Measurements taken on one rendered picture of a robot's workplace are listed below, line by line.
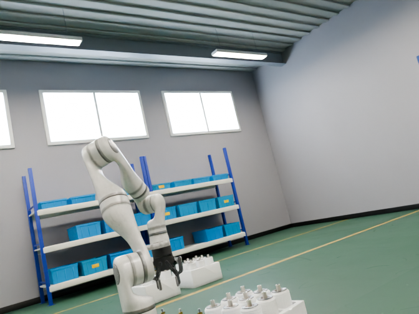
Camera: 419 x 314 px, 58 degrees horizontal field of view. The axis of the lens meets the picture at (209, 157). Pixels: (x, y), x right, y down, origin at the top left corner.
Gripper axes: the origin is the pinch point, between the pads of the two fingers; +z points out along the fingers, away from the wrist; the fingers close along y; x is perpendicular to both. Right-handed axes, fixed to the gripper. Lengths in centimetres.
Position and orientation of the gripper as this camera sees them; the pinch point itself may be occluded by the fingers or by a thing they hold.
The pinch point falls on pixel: (168, 284)
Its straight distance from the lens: 152.3
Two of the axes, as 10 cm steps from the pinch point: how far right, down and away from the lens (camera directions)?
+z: 2.3, 9.6, -1.6
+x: -0.9, -1.5, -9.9
